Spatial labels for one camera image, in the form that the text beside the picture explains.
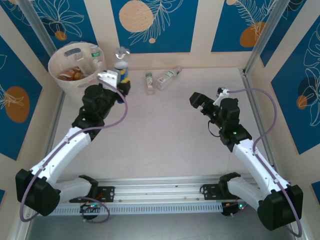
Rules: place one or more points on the clear bottle blue yellow label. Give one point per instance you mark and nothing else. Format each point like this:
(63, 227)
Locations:
(123, 73)

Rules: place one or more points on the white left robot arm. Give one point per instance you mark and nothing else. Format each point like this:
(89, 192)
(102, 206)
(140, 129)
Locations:
(65, 147)

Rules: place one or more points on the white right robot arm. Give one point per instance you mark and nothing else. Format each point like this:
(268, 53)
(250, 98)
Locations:
(255, 162)

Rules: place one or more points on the white plastic bin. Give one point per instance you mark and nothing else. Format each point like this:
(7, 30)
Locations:
(75, 86)

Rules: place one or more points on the small bottle orange white label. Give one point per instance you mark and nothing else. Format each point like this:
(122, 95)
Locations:
(150, 82)

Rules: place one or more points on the clear bottle green white label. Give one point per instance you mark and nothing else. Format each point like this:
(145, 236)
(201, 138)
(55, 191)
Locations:
(167, 77)

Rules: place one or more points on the right controller board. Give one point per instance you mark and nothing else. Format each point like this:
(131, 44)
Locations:
(237, 207)

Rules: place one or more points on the controller board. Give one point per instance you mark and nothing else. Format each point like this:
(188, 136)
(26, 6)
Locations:
(91, 206)
(237, 207)

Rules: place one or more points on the left controller board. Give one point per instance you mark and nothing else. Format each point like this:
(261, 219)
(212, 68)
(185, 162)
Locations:
(91, 206)

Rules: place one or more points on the aluminium right side rail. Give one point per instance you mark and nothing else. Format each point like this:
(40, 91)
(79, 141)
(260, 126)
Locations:
(248, 82)

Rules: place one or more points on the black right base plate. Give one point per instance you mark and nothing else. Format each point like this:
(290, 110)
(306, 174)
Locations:
(210, 191)

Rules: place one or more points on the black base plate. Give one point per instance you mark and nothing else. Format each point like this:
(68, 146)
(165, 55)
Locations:
(210, 191)
(107, 193)

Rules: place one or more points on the aluminium right frame post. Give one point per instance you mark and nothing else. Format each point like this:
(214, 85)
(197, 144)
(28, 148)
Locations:
(263, 35)

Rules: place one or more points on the aluminium frame post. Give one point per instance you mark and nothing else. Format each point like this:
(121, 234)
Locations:
(35, 18)
(263, 35)

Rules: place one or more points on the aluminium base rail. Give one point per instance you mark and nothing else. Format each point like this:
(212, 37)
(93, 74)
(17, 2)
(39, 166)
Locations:
(155, 190)

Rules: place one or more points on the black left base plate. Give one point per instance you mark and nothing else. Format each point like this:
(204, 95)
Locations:
(107, 193)

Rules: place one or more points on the aluminium left frame post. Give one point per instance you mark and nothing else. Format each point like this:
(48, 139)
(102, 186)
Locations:
(35, 18)

